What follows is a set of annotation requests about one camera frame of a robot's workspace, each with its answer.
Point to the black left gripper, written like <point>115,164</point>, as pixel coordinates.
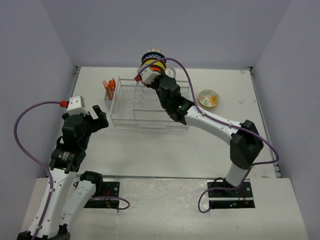
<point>99,123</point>

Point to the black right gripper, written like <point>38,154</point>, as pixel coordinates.
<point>152,84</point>

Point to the white floral bowl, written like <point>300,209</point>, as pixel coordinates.
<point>210,94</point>

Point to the orange plastic bowl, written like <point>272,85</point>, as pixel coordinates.
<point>156,68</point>

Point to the yellow blue patterned bowl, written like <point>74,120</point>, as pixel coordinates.
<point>208,105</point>

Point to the dark blue patterned bowl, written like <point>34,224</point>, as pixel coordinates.
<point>153,53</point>

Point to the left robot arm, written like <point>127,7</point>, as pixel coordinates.
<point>56,215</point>

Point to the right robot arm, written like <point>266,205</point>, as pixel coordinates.
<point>244,145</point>

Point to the orange plastic fork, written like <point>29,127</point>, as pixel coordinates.
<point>105,84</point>

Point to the orange plastic spoon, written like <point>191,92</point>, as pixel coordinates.
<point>111,86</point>

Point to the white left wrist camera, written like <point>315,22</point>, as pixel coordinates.
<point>76,106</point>

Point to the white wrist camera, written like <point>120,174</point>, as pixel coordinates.
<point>76,106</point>
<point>147,76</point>

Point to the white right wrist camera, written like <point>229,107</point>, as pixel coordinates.
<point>147,76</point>

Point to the white wire dish rack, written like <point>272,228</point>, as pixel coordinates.
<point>136,107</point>

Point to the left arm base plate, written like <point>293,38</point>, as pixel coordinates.
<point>109,189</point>

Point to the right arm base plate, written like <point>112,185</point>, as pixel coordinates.
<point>241,198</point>

